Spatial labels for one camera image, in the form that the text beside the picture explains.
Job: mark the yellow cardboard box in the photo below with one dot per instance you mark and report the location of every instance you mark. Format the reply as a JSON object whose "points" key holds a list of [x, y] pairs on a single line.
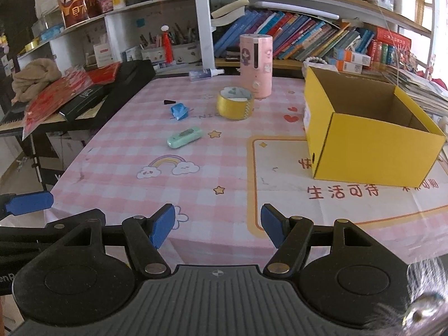
{"points": [[367, 150]]}

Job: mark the white box red label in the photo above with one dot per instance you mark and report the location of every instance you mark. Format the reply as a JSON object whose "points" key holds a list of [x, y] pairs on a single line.
{"points": [[102, 55]]}

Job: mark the grey pen holder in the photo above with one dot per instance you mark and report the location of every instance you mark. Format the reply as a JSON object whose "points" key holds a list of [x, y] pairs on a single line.
{"points": [[186, 54]]}

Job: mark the pink checked tablecloth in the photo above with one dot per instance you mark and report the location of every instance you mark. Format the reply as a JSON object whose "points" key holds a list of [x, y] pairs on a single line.
{"points": [[217, 168]]}

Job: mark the fortune god cardboard figure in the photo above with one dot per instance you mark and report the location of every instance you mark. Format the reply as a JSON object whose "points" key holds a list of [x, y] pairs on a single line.
{"points": [[77, 3]]}

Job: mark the white flat case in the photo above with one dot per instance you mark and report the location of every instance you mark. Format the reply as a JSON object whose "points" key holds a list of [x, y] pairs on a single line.
{"points": [[297, 8]]}

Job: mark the beige crumpled cloth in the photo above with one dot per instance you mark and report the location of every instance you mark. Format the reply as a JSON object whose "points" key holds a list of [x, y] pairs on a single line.
{"points": [[35, 78]]}

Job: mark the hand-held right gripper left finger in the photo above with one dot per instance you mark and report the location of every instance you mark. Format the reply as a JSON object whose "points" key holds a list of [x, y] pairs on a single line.
{"points": [[162, 224]]}

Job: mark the pink cylindrical humidifier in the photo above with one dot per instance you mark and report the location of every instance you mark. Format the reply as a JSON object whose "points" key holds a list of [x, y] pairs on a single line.
{"points": [[257, 70]]}

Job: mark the thick beige book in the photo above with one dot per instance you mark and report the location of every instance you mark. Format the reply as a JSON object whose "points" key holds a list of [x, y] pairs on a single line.
{"points": [[227, 12]]}

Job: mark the white pen holder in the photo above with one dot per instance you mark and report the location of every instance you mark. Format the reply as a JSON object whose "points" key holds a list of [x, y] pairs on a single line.
{"points": [[153, 56]]}

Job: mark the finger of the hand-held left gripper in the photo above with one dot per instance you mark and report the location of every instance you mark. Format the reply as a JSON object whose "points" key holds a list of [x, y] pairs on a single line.
{"points": [[29, 203], [70, 218]]}

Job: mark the stack of paper booklets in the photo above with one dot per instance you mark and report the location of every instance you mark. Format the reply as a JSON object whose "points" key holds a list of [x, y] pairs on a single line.
{"points": [[420, 91]]}

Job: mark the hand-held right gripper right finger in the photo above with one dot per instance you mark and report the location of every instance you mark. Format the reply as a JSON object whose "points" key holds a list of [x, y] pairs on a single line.
{"points": [[273, 224]]}

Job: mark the yellow tape roll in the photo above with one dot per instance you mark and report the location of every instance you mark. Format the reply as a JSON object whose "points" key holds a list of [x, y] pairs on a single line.
{"points": [[234, 110]]}

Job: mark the black metal stand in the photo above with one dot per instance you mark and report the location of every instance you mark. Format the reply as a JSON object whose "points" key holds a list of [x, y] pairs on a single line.
{"points": [[34, 154]]}

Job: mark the small white spray bottle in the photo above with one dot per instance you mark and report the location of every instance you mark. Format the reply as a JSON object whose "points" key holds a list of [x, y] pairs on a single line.
{"points": [[203, 74]]}

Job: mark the black flat box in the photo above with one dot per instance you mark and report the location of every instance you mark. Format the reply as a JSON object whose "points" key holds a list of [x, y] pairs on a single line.
{"points": [[84, 99]]}

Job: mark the blue folded paper toy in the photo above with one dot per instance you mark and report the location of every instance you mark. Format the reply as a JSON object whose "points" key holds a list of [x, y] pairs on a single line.
{"points": [[180, 111]]}

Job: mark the mint green small device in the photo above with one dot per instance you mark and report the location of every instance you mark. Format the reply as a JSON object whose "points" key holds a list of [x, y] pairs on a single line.
{"points": [[183, 137]]}

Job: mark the orange and blue carton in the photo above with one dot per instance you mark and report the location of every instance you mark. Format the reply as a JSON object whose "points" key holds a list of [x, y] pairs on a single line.
{"points": [[351, 56], [348, 65]]}

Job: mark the white frame bookshelf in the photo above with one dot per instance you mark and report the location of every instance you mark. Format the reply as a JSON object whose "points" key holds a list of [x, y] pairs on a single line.
{"points": [[201, 24]]}

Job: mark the blue and white small box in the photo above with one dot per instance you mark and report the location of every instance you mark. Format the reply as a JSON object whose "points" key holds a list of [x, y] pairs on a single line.
{"points": [[131, 54]]}

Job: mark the red tassel ornament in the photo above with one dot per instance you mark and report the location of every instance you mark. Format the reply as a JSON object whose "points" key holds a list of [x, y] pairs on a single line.
{"points": [[168, 47]]}

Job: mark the white side shelf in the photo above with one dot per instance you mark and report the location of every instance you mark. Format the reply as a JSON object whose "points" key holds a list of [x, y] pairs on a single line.
{"points": [[115, 28]]}

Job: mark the long row of leaning books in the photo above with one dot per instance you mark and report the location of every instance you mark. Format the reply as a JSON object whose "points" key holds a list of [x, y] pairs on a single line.
{"points": [[297, 31]]}

